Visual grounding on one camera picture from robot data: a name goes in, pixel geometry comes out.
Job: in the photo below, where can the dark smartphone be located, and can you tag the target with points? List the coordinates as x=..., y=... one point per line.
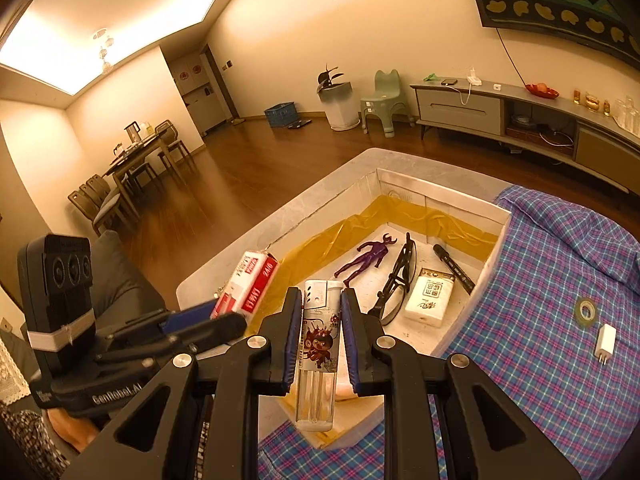
x=448, y=81

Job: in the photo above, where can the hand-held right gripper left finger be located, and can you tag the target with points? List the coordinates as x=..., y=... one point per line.
x=295, y=340

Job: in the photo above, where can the red and white carton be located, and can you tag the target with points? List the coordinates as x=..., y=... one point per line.
x=250, y=285

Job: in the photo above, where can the black marker pen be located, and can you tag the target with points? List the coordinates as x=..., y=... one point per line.
x=452, y=267

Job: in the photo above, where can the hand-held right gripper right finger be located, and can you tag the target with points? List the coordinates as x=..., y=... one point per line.
x=350, y=340

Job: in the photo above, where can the white plug charger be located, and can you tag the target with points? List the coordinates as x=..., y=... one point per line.
x=607, y=337

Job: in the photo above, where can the person's left hand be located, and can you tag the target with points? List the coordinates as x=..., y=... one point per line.
x=75, y=430

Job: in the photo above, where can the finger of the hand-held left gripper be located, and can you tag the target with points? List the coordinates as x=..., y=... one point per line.
x=192, y=316
x=220, y=327

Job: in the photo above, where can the grey TV cabinet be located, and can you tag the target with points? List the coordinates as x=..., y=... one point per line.
x=460, y=107

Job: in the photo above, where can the dark wall tapestry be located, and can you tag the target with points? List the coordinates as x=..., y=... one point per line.
x=550, y=0

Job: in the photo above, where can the purple toy figure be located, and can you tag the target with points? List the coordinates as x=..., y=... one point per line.
x=367, y=257

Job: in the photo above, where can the hanging ceiling lamp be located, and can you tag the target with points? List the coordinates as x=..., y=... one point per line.
x=104, y=52

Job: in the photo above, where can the rounded rectangular tin box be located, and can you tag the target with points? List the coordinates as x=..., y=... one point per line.
x=427, y=305

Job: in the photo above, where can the wooden dining chair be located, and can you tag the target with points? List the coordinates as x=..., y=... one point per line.
x=82, y=202
x=145, y=172
x=102, y=185
x=175, y=147

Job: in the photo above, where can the grey sofa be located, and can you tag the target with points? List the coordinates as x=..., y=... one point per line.
x=125, y=280

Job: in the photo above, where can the white power adapter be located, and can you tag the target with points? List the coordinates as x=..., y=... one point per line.
x=474, y=79

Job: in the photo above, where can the clear glass jars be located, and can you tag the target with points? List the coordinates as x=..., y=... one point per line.
x=627, y=115

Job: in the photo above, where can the clear printed lighter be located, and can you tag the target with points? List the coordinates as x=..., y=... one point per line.
x=320, y=350

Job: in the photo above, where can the electric kettle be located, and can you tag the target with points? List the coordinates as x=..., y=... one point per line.
x=132, y=132

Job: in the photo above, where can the white cardboard box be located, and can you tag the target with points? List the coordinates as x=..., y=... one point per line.
x=440, y=200

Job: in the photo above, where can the black eyeglasses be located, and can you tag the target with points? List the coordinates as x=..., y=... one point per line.
x=391, y=276

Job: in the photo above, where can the person's patterned clothing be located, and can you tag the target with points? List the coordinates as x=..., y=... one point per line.
x=25, y=445

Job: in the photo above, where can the blue plastic crate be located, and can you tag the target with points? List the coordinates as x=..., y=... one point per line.
x=280, y=114

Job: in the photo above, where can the potted plant in white pot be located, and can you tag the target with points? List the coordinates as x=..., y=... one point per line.
x=340, y=105

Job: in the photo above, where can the green tape roll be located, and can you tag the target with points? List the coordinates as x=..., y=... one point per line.
x=585, y=317

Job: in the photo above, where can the white lace cloth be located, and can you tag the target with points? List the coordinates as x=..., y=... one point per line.
x=12, y=370

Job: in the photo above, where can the row of amber glass jars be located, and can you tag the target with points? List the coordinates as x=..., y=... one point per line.
x=592, y=102

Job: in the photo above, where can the orange fruit bowl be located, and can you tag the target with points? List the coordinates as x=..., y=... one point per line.
x=542, y=92

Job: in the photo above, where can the green plastic chair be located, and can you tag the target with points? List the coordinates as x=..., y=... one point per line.
x=385, y=90

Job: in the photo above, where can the wooden dining table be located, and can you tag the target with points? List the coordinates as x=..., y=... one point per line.
x=145, y=152

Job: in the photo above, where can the blue plaid cloth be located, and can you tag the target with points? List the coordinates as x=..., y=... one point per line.
x=525, y=360

